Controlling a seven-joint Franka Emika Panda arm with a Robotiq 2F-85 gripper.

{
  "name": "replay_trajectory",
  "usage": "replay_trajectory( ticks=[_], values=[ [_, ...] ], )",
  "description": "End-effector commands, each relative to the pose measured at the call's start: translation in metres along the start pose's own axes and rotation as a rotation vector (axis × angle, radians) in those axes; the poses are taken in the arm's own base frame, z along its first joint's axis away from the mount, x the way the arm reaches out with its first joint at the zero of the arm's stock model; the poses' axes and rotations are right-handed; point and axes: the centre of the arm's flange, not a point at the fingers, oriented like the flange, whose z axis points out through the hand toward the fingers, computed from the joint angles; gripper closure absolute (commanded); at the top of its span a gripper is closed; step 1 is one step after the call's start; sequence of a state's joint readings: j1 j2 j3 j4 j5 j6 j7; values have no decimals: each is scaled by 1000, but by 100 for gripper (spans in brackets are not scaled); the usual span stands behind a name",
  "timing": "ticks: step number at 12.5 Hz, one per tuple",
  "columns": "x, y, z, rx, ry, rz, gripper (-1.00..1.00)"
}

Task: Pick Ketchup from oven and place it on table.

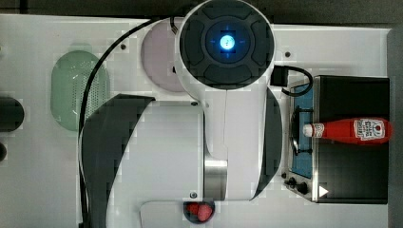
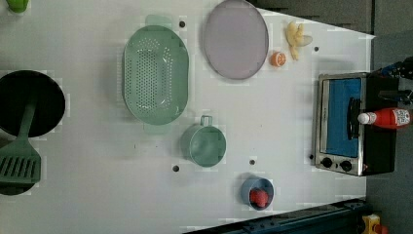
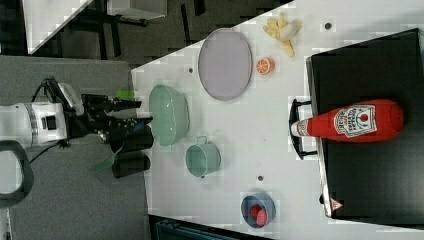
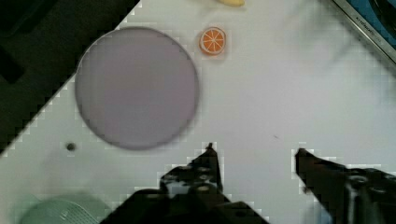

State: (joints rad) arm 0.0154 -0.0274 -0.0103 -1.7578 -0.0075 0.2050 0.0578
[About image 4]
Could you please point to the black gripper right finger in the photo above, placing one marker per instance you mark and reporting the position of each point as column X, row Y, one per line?
column 349, row 195

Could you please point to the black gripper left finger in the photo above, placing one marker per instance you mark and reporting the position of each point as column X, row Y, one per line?
column 188, row 194

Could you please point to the silver toaster oven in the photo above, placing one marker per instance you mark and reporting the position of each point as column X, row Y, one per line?
column 375, row 21

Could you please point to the purple round plate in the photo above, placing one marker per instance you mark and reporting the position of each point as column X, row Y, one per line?
column 137, row 88

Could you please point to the green perforated colander basket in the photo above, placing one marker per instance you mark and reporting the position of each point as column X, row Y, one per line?
column 60, row 211

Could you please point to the orange slice toy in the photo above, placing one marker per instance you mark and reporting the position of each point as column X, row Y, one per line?
column 212, row 41

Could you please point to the peeled banana toy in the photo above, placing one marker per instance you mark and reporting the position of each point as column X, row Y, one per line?
column 233, row 3

